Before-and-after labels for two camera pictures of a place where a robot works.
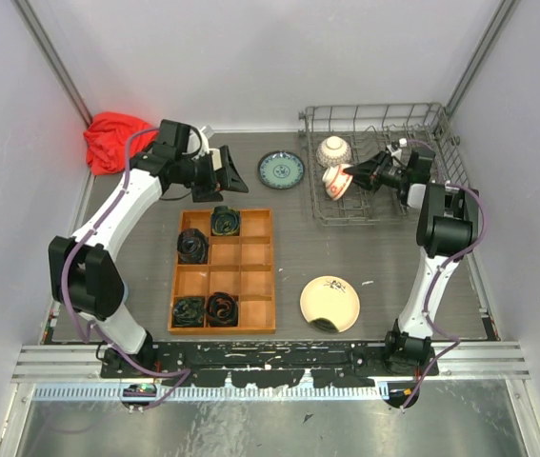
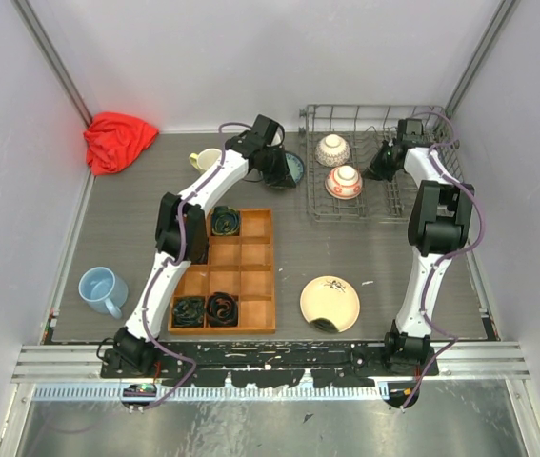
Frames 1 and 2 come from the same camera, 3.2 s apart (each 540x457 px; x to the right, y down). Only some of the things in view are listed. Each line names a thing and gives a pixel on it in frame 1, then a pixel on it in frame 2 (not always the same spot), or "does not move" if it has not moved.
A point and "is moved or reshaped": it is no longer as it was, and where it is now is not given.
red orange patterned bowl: [336, 181] is moved or reshaped
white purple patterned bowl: [333, 151] does not move
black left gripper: [232, 179] → [283, 179]
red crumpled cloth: [106, 140] does not move
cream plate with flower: [331, 298] does not move
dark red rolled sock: [223, 309] does not move
